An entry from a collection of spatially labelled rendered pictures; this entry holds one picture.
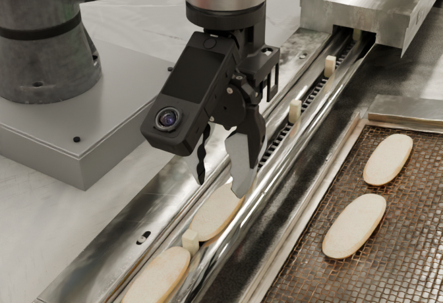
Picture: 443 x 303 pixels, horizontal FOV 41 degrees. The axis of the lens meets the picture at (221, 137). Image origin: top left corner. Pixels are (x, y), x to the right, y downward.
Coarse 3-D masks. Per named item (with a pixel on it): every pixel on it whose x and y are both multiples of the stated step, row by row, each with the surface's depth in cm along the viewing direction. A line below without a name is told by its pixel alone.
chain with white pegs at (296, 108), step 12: (360, 36) 101; (348, 48) 99; (336, 60) 96; (324, 72) 92; (312, 96) 87; (300, 108) 81; (288, 120) 82; (276, 144) 78; (264, 156) 76; (192, 240) 60; (192, 252) 61
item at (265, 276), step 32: (352, 128) 71; (416, 128) 69; (352, 160) 67; (416, 160) 65; (320, 192) 62; (352, 192) 62; (288, 224) 57; (416, 224) 56; (320, 256) 55; (352, 256) 54; (384, 256) 53; (256, 288) 52; (320, 288) 51; (352, 288) 51; (384, 288) 50; (416, 288) 50
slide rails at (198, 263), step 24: (336, 48) 97; (360, 48) 97; (312, 72) 91; (336, 72) 91; (288, 96) 85; (288, 144) 76; (264, 168) 72; (192, 216) 66; (240, 216) 65; (168, 240) 63; (216, 240) 63; (144, 264) 60; (192, 264) 60
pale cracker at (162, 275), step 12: (168, 252) 60; (180, 252) 60; (156, 264) 59; (168, 264) 59; (180, 264) 59; (144, 276) 58; (156, 276) 58; (168, 276) 58; (180, 276) 58; (132, 288) 56; (144, 288) 56; (156, 288) 56; (168, 288) 57; (132, 300) 55; (144, 300) 55; (156, 300) 55
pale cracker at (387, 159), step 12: (384, 144) 66; (396, 144) 66; (408, 144) 66; (372, 156) 65; (384, 156) 64; (396, 156) 64; (408, 156) 65; (372, 168) 63; (384, 168) 63; (396, 168) 63; (372, 180) 62; (384, 180) 62
